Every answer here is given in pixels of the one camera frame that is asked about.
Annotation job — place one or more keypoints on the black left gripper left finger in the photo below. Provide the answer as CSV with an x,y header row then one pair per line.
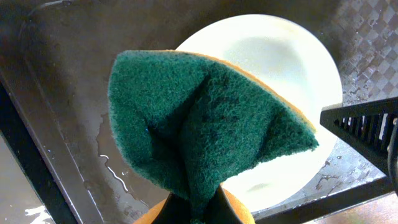
x,y
176,210

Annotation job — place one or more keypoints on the green yellow sponge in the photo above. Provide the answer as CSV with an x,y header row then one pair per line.
x,y
187,122

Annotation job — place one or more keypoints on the black water tray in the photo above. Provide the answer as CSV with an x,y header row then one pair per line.
x,y
29,193

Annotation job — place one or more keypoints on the white cream plate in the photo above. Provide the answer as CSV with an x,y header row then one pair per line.
x,y
295,64

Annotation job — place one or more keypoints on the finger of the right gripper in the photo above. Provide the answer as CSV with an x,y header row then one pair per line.
x,y
369,128

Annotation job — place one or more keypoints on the brown serving tray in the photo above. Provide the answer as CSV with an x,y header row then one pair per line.
x,y
56,58

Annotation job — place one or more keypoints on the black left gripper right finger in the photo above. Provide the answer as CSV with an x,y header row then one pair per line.
x,y
219,210

